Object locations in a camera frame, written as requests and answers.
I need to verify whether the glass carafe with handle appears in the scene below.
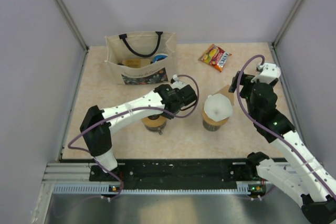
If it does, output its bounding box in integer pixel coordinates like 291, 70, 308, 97
145, 122, 166, 135

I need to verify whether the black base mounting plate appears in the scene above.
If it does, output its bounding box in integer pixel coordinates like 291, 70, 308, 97
89, 158, 266, 190

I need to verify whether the red yellow candy packet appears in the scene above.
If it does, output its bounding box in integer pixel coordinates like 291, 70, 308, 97
198, 44, 232, 72

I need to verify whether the brown box in bag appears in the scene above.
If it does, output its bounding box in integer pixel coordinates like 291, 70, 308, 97
121, 59, 151, 68

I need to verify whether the blue white item in bag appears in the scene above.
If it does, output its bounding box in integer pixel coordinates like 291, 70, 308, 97
152, 54, 168, 63

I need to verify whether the brown paper coffee filter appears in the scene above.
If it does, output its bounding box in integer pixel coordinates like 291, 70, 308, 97
217, 85, 234, 106

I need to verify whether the white paper coffee filter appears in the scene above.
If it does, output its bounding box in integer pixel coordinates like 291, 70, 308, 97
204, 93, 233, 122

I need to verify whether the grey glass carafe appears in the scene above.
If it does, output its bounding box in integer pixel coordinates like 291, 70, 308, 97
203, 121, 221, 132

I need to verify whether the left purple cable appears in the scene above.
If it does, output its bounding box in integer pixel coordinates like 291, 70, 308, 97
67, 74, 200, 204

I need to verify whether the beige canvas tote bag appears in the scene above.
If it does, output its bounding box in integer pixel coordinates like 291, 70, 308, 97
105, 31, 177, 85

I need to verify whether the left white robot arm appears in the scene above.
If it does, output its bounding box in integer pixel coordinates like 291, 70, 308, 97
80, 75, 200, 180

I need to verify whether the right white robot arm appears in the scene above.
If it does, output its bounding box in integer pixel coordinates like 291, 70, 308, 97
229, 63, 335, 223

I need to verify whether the grey slotted cable duct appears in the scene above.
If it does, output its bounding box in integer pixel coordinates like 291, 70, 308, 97
52, 181, 266, 195

